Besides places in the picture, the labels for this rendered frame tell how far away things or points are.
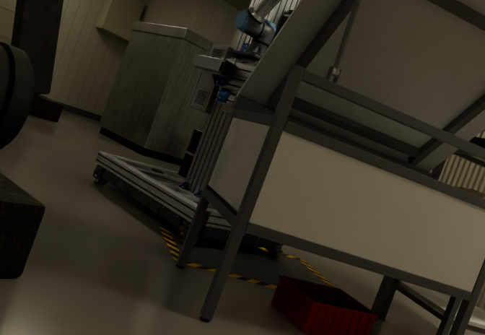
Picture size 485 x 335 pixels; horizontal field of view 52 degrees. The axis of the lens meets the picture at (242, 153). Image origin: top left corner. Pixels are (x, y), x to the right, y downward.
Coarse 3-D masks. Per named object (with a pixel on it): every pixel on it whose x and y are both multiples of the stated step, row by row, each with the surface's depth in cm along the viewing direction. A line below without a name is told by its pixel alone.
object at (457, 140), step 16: (288, 80) 182; (304, 80) 181; (320, 80) 183; (336, 80) 185; (288, 96) 180; (352, 96) 187; (288, 112) 181; (384, 112) 192; (400, 112) 194; (416, 128) 197; (432, 128) 199; (464, 144) 205
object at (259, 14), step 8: (264, 0) 278; (272, 0) 277; (280, 0) 278; (256, 8) 282; (264, 8) 280; (272, 8) 281; (240, 16) 287; (248, 16) 283; (256, 16) 282; (264, 16) 284; (240, 24) 285; (248, 24) 284; (256, 24) 285; (248, 32) 290; (256, 32) 290
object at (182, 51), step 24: (144, 24) 734; (144, 48) 722; (168, 48) 679; (192, 48) 673; (120, 72) 754; (144, 72) 707; (168, 72) 666; (192, 72) 684; (120, 96) 738; (144, 96) 692; (168, 96) 669; (120, 120) 722; (144, 120) 678; (168, 120) 679; (192, 120) 705; (144, 144) 665; (168, 144) 690
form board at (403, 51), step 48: (336, 0) 197; (384, 0) 196; (480, 0) 194; (288, 48) 215; (336, 48) 214; (384, 48) 213; (432, 48) 212; (480, 48) 211; (240, 96) 238; (336, 96) 235; (384, 96) 234; (432, 96) 232; (480, 96) 231
